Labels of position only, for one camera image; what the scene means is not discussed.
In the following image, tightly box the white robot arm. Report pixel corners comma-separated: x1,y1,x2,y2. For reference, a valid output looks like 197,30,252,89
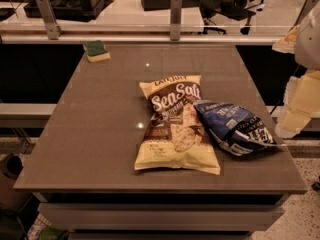
272,8,320,138

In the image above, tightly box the green bag under table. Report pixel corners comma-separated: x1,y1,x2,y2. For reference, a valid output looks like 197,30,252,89
38,226,69,240

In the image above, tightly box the brown sea salt chip bag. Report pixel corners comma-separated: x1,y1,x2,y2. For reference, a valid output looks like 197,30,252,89
134,75,220,175

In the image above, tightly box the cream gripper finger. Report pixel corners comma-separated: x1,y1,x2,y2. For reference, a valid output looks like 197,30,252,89
272,26,299,54
275,70,320,138

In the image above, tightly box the black office chair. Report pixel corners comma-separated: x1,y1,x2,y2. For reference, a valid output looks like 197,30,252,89
199,0,303,36

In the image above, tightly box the black tray on counter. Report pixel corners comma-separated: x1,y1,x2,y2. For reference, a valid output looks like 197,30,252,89
23,0,115,22

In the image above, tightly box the metal rail bracket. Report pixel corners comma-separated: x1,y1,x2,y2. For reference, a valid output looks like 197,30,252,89
35,0,62,40
170,0,183,41

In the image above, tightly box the black cable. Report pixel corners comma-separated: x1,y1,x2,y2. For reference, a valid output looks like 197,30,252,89
269,63,301,116

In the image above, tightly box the middle metal rail bracket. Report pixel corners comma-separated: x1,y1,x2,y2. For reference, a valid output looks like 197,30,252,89
170,0,183,41

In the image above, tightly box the blue chip bag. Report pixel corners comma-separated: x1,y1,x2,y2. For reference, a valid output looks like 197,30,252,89
193,100,277,157

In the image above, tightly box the green and yellow sponge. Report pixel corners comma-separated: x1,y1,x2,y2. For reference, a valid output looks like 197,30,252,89
83,40,110,63

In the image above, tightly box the left metal rail bracket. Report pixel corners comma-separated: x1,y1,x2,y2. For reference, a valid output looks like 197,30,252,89
35,0,62,40

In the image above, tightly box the grey drawer cabinet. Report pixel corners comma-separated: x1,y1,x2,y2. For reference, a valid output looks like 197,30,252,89
38,202,284,233

